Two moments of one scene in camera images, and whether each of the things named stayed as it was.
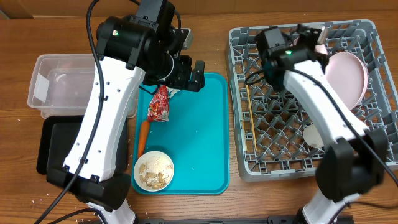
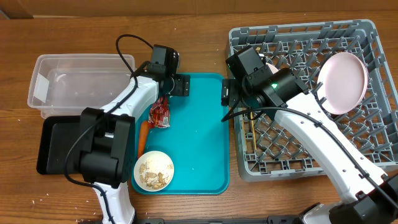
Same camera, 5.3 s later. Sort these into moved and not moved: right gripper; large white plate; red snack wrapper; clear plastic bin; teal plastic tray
Moved: right gripper; red snack wrapper
Not moved: clear plastic bin; large white plate; teal plastic tray
